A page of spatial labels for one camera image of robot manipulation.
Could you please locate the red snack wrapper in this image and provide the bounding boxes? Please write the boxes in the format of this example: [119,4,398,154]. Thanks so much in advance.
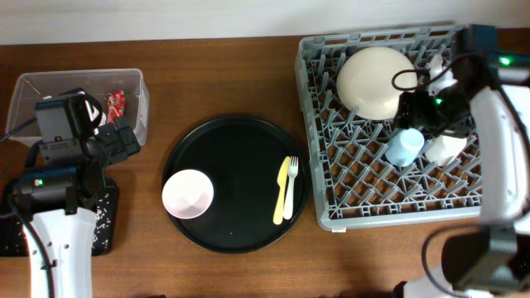
[107,90,126,123]

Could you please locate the white cup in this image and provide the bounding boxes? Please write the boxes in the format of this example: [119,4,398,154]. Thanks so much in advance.
[425,135,467,166]

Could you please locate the light blue cup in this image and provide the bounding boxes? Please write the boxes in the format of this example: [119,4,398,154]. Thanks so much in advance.
[385,128,425,167]

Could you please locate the beige plate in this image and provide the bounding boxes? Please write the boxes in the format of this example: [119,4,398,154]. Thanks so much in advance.
[336,46,418,121]

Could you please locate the pink bowl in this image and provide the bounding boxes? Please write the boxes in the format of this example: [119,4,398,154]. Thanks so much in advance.
[161,169,214,219]

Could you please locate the white plastic fork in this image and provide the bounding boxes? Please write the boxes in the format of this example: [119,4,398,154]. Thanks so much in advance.
[283,156,299,219]

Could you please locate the yellow plastic knife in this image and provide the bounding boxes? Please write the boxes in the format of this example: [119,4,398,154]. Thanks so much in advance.
[272,156,291,225]

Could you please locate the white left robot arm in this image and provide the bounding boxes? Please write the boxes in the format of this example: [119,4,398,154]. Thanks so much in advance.
[7,116,140,297]

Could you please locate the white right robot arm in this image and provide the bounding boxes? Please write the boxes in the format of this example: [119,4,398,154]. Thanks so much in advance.
[392,51,529,297]

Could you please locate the clear plastic waste bin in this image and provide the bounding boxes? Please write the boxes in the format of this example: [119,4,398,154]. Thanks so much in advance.
[5,69,149,146]

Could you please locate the grey dishwasher rack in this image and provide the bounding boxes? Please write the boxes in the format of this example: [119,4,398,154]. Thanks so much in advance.
[295,25,483,232]

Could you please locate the round black tray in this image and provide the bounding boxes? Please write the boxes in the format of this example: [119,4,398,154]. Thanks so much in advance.
[162,115,311,254]

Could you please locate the rectangular black tray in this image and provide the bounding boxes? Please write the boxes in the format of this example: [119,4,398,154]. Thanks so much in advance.
[0,177,120,257]

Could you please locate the rice grains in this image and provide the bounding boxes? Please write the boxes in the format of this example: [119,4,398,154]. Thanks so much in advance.
[0,188,117,253]

